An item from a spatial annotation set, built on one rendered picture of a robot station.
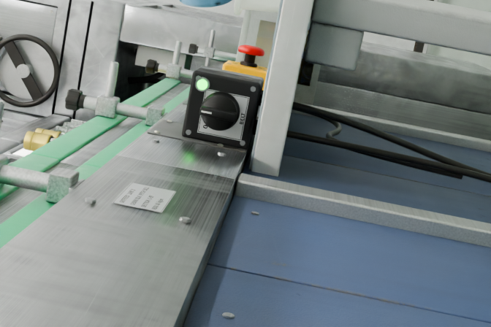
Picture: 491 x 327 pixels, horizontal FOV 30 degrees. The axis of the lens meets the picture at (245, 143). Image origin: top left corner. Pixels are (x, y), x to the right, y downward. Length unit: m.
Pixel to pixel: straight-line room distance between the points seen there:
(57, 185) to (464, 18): 0.49
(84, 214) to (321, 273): 0.19
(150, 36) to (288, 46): 1.70
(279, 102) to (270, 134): 0.04
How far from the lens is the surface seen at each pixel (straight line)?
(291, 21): 0.98
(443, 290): 0.75
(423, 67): 2.66
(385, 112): 2.66
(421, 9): 1.02
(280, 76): 1.00
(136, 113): 1.22
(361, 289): 0.70
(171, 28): 2.67
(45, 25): 2.76
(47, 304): 0.51
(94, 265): 0.58
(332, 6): 1.02
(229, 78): 1.05
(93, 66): 2.72
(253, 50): 1.35
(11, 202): 0.77
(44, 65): 2.75
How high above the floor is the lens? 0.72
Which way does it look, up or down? 2 degrees up
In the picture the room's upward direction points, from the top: 79 degrees counter-clockwise
